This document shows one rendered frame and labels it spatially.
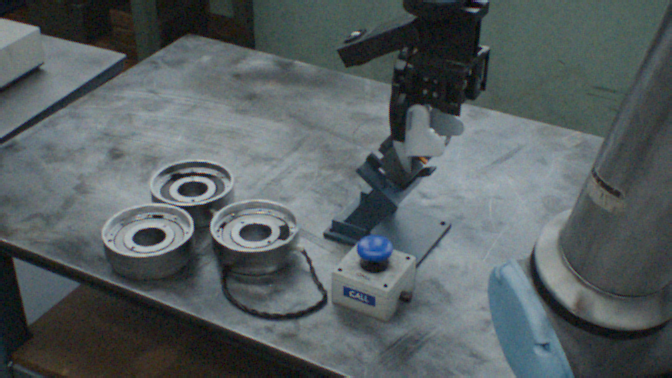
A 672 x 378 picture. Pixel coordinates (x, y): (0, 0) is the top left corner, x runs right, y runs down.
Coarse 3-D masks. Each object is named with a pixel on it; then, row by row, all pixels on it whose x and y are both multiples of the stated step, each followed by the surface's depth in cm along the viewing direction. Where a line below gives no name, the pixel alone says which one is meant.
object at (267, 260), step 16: (224, 208) 116; (240, 208) 118; (256, 208) 118; (272, 208) 118; (288, 208) 116; (224, 224) 116; (240, 224) 115; (256, 224) 116; (272, 224) 115; (288, 224) 115; (240, 240) 113; (256, 240) 117; (272, 240) 113; (288, 240) 111; (224, 256) 111; (240, 256) 110; (256, 256) 109; (272, 256) 110; (288, 256) 112; (240, 272) 112; (256, 272) 112
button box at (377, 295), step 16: (352, 256) 108; (400, 256) 108; (336, 272) 105; (352, 272) 105; (368, 272) 105; (384, 272) 105; (400, 272) 105; (336, 288) 106; (352, 288) 105; (368, 288) 104; (384, 288) 103; (400, 288) 106; (336, 304) 107; (352, 304) 106; (368, 304) 105; (384, 304) 104; (400, 304) 107; (384, 320) 105
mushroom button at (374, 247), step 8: (360, 240) 105; (368, 240) 105; (376, 240) 105; (384, 240) 105; (360, 248) 104; (368, 248) 104; (376, 248) 104; (384, 248) 104; (392, 248) 105; (360, 256) 104; (368, 256) 103; (376, 256) 103; (384, 256) 104
